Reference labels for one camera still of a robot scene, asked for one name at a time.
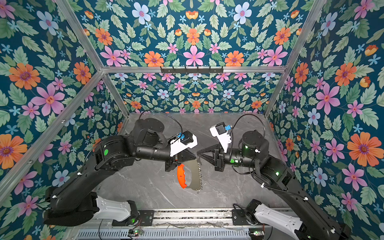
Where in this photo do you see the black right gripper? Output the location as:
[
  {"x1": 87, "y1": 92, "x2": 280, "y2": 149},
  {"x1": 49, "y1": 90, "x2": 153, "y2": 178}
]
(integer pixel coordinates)
[{"x1": 200, "y1": 143, "x2": 261, "y2": 174}]

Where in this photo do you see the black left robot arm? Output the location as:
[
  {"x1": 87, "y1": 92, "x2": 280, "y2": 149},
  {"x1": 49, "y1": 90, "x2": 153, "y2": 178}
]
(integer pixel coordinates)
[{"x1": 44, "y1": 118, "x2": 198, "y2": 227}]

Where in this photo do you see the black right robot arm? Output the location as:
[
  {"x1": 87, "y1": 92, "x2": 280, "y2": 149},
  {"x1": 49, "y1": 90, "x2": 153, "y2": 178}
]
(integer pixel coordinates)
[{"x1": 197, "y1": 130, "x2": 351, "y2": 240}]

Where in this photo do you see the black hook rack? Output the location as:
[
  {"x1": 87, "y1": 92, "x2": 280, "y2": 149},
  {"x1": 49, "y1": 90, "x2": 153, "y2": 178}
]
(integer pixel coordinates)
[{"x1": 160, "y1": 67, "x2": 224, "y2": 74}]

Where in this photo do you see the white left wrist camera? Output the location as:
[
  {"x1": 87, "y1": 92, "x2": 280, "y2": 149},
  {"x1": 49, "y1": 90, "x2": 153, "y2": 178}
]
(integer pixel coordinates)
[{"x1": 170, "y1": 131, "x2": 198, "y2": 157}]

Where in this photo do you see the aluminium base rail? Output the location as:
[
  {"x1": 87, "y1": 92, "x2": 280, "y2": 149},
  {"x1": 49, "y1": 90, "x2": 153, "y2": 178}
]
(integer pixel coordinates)
[{"x1": 71, "y1": 208, "x2": 271, "y2": 229}]

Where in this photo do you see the white perforated cable tray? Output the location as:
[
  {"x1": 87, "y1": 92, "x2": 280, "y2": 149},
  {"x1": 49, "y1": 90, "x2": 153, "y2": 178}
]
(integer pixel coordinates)
[{"x1": 76, "y1": 228, "x2": 251, "y2": 240}]

